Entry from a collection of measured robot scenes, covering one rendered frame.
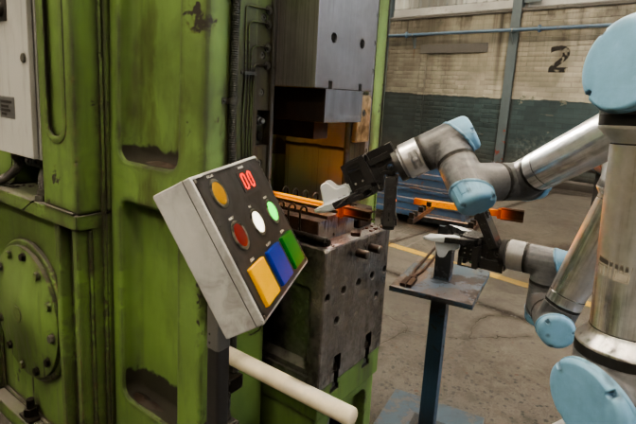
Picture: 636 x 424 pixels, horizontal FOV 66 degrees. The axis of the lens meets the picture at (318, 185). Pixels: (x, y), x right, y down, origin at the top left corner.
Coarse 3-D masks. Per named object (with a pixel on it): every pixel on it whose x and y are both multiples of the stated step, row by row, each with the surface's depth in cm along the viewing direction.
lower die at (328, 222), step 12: (288, 204) 159; (300, 204) 159; (312, 204) 156; (312, 216) 150; (324, 216) 147; (336, 216) 151; (312, 228) 145; (324, 228) 146; (336, 228) 152; (348, 228) 158
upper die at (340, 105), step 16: (288, 96) 145; (304, 96) 141; (320, 96) 138; (336, 96) 141; (352, 96) 148; (288, 112) 145; (304, 112) 142; (320, 112) 138; (336, 112) 142; (352, 112) 149
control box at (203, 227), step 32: (256, 160) 113; (160, 192) 83; (192, 192) 81; (256, 192) 105; (192, 224) 82; (224, 224) 85; (288, 224) 114; (192, 256) 83; (224, 256) 82; (256, 256) 91; (224, 288) 83; (288, 288) 98; (224, 320) 84; (256, 320) 83
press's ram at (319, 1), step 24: (288, 0) 134; (312, 0) 129; (336, 0) 134; (360, 0) 143; (288, 24) 135; (312, 24) 130; (336, 24) 136; (360, 24) 145; (288, 48) 136; (312, 48) 131; (336, 48) 137; (360, 48) 147; (288, 72) 137; (312, 72) 132; (336, 72) 139; (360, 72) 149
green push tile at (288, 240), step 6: (288, 234) 109; (282, 240) 105; (288, 240) 107; (294, 240) 111; (288, 246) 106; (294, 246) 109; (288, 252) 105; (294, 252) 108; (300, 252) 111; (294, 258) 106; (300, 258) 109; (294, 264) 105
